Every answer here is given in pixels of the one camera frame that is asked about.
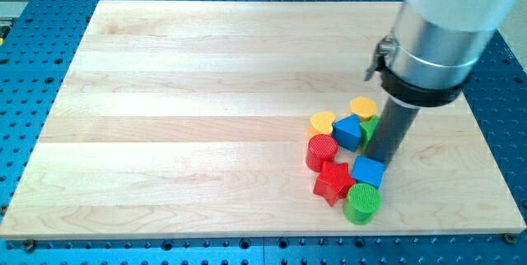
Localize blue cube block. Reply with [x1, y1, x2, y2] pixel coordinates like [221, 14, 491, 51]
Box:
[351, 156, 385, 188]

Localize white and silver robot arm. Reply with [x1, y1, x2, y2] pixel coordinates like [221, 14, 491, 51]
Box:
[365, 0, 516, 107]

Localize red star block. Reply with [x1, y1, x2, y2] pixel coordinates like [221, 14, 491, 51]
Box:
[313, 161, 356, 207]

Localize blue perforated metal table plate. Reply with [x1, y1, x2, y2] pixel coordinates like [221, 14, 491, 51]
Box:
[1, 0, 526, 264]

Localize red cylinder block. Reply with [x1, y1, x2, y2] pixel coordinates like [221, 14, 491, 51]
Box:
[305, 134, 338, 173]

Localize yellow hexagon block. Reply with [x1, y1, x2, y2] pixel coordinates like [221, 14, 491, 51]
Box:
[349, 96, 378, 122]

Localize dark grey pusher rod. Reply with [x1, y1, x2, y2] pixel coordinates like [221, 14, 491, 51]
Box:
[364, 96, 420, 166]

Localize blue triangle block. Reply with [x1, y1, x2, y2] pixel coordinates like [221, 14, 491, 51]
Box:
[332, 114, 361, 151]

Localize green cylinder block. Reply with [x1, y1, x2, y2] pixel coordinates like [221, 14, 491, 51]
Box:
[343, 183, 382, 225]

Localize green block behind rod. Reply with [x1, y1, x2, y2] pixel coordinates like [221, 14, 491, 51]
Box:
[359, 115, 380, 152]

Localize light wooden board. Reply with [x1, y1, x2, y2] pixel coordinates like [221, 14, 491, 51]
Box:
[1, 1, 525, 240]

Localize yellow heart block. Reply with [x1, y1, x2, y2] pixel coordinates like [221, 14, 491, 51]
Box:
[308, 111, 336, 138]

